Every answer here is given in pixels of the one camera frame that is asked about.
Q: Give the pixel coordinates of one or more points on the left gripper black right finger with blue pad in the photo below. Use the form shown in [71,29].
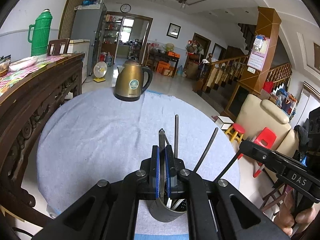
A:
[185,184]

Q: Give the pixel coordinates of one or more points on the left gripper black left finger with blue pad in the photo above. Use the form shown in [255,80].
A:
[139,185]

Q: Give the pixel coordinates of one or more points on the dark metal chopstick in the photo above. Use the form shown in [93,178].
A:
[161,136]

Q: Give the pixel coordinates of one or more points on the metal utensil holder cup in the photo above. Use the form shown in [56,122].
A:
[161,212]

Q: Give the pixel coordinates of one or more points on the red child chair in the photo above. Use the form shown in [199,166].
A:
[266,139]

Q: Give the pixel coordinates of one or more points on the light blue table towel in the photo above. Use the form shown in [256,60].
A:
[95,136]

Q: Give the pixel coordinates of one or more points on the red plastic stool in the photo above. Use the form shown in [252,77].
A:
[235,133]

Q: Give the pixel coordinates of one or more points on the beige leather armchair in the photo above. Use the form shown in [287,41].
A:
[256,114]

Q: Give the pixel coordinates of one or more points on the golden electric kettle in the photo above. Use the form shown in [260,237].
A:
[132,81]

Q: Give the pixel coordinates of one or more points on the wooden stair railing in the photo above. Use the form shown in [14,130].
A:
[221,73]

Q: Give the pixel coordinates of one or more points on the small yellow white fan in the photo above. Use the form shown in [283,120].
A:
[99,71]

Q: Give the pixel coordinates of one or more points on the carved dark wooden sideboard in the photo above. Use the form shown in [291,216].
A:
[25,109]

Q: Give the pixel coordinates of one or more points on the white chest freezer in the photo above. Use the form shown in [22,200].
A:
[80,46]

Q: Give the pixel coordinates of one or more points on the grey refrigerator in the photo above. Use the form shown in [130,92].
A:
[87,25]

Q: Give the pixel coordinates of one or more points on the green thermos jug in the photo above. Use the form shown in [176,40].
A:
[38,33]

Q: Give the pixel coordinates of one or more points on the wall calendar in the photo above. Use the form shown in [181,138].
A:
[259,52]

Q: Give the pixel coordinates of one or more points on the framed wall picture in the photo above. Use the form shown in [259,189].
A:
[173,31]

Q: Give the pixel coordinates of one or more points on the round wall clock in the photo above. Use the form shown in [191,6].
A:
[125,8]

